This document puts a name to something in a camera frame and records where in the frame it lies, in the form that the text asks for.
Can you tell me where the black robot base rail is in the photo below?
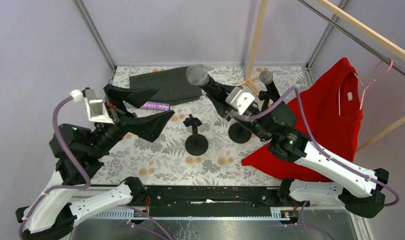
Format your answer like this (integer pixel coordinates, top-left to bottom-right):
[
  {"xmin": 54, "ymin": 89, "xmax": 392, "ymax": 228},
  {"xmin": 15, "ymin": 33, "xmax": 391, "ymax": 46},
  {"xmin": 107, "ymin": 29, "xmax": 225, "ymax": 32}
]
[{"xmin": 114, "ymin": 184, "xmax": 311, "ymax": 219}]

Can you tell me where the red t-shirt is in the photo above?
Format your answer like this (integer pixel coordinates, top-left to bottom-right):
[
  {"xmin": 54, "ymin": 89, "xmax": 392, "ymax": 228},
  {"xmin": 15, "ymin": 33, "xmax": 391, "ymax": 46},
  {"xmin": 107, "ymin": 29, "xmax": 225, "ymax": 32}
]
[{"xmin": 241, "ymin": 57, "xmax": 363, "ymax": 182}]

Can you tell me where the black mic stand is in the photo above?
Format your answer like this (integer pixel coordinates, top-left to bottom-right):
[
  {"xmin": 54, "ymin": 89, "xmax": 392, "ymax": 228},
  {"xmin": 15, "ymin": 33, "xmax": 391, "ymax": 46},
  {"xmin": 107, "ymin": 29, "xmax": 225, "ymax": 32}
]
[
  {"xmin": 258, "ymin": 90, "xmax": 271, "ymax": 112},
  {"xmin": 228, "ymin": 122, "xmax": 252, "ymax": 144},
  {"xmin": 183, "ymin": 114, "xmax": 209, "ymax": 156}
]

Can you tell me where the pink clothes hanger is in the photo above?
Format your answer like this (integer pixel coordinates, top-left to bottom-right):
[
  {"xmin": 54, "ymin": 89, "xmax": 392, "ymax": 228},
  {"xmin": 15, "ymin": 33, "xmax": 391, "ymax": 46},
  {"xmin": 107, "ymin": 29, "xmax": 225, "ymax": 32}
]
[{"xmin": 337, "ymin": 58, "xmax": 394, "ymax": 116}]

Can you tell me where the dark grey perforated felt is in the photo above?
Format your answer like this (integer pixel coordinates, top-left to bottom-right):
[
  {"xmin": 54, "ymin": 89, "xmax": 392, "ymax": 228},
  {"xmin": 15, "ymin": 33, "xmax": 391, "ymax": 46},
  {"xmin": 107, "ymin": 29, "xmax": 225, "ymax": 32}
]
[{"xmin": 129, "ymin": 66, "xmax": 202, "ymax": 106}]

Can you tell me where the black microphone silver grille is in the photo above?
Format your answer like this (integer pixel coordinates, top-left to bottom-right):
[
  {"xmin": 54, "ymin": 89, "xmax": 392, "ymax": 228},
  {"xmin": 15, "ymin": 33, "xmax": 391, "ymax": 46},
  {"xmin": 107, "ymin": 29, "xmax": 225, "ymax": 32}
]
[{"xmin": 259, "ymin": 70, "xmax": 281, "ymax": 102}]

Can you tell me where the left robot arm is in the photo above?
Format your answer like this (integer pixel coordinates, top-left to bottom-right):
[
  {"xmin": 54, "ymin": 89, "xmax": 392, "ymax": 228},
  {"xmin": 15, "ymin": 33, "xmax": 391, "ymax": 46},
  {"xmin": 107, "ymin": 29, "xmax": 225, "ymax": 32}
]
[{"xmin": 15, "ymin": 84, "xmax": 174, "ymax": 240}]

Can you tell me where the wooden clothes rack frame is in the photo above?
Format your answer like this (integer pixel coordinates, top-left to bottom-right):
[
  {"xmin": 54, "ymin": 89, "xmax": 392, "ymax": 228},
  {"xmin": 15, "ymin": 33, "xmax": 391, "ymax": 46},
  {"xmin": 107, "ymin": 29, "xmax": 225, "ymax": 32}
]
[{"xmin": 255, "ymin": 0, "xmax": 405, "ymax": 150}]

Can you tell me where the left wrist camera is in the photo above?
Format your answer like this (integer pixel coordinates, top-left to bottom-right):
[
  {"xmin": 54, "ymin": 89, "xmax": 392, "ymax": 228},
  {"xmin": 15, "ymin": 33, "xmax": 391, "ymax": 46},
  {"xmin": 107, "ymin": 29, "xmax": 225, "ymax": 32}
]
[{"xmin": 69, "ymin": 88, "xmax": 114, "ymax": 124}]

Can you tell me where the purple glitter microphone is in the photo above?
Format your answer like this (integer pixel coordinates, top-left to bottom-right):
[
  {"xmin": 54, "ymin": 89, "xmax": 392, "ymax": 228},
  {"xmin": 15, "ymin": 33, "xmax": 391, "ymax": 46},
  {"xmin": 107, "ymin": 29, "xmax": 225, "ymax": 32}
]
[{"xmin": 140, "ymin": 101, "xmax": 170, "ymax": 111}]

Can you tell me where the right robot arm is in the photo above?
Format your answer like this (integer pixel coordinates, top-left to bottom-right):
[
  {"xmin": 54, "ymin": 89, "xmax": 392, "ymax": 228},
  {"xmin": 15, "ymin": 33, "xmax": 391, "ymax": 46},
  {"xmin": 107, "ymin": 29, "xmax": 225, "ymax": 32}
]
[{"xmin": 203, "ymin": 82, "xmax": 389, "ymax": 218}]

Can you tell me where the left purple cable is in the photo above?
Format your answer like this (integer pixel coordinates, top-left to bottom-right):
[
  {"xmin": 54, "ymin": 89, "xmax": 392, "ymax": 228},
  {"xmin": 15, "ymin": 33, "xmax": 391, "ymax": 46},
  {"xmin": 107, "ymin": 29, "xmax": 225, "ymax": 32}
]
[{"xmin": 18, "ymin": 96, "xmax": 174, "ymax": 240}]

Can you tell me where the metal hanging rod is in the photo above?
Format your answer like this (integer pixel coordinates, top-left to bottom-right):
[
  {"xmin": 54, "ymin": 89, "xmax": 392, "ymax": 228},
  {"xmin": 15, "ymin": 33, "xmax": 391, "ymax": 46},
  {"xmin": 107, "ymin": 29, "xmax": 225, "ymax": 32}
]
[{"xmin": 298, "ymin": 0, "xmax": 405, "ymax": 77}]

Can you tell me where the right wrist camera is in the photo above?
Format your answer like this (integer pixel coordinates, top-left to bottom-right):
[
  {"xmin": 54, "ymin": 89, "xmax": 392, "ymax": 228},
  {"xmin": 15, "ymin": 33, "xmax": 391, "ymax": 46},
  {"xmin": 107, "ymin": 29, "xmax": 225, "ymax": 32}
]
[{"xmin": 225, "ymin": 86, "xmax": 255, "ymax": 115}]

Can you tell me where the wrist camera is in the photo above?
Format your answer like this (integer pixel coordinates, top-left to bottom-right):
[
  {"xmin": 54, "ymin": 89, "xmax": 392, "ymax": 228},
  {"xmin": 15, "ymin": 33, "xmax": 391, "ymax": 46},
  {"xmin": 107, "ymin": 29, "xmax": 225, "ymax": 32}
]
[
  {"xmin": 225, "ymin": 86, "xmax": 255, "ymax": 115},
  {"xmin": 69, "ymin": 88, "xmax": 114, "ymax": 124}
]

